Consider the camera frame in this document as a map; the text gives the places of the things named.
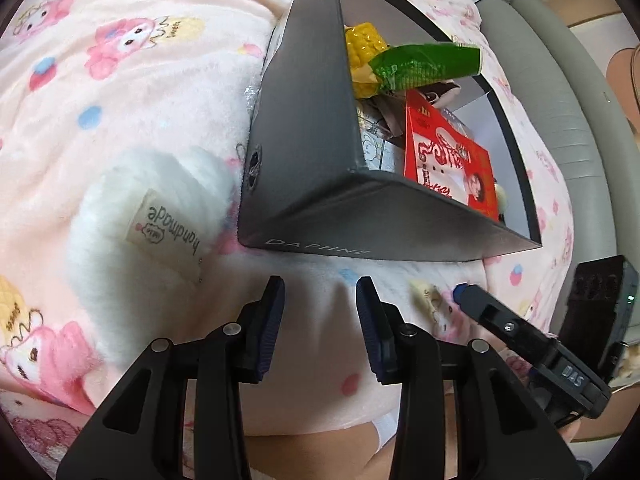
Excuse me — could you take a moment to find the printed book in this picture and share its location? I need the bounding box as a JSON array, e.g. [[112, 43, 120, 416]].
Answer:
[[355, 99, 407, 177]]

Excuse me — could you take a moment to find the red envelope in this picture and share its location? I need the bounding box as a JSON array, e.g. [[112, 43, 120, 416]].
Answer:
[[403, 88, 501, 222]]

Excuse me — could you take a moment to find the grey cardboard box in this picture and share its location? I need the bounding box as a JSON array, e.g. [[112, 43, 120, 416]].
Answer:
[[237, 0, 544, 264]]

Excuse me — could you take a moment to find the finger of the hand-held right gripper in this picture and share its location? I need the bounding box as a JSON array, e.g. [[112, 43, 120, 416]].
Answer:
[[452, 282, 561, 362]]

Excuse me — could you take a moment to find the person's leg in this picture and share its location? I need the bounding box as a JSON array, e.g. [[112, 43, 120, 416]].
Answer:
[[244, 410, 451, 480]]

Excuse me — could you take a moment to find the white plush pouch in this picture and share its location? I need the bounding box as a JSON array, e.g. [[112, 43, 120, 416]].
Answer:
[[66, 145, 237, 334]]

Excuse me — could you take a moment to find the pink printed blanket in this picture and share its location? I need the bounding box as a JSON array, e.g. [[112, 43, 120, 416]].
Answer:
[[0, 0, 574, 480]]

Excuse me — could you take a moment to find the grey-green sofa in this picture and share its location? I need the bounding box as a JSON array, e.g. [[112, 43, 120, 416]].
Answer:
[[474, 0, 640, 342]]

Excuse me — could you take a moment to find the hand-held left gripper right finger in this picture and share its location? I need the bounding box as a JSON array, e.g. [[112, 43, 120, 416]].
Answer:
[[355, 276, 583, 480]]

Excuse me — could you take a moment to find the green snack wrapper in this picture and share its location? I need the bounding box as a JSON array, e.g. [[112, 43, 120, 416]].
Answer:
[[343, 21, 484, 99]]

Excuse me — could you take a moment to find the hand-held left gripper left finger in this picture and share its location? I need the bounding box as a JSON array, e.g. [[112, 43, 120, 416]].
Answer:
[[56, 275, 286, 480]]

